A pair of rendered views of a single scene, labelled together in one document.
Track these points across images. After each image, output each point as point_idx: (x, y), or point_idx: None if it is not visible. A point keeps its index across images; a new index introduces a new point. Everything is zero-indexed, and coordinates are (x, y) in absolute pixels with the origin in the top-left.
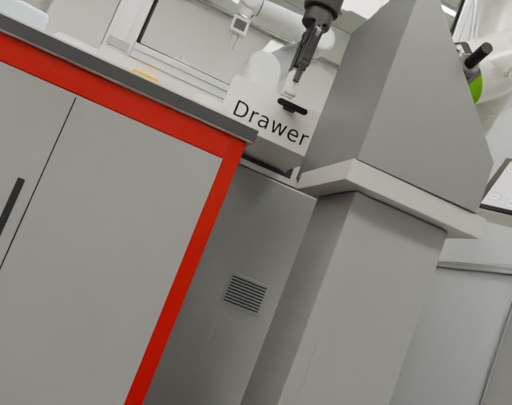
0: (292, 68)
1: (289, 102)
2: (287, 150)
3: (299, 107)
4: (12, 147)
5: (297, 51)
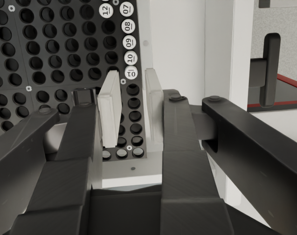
0: (101, 146)
1: (276, 82)
2: (152, 21)
3: (278, 57)
4: None
5: (0, 231)
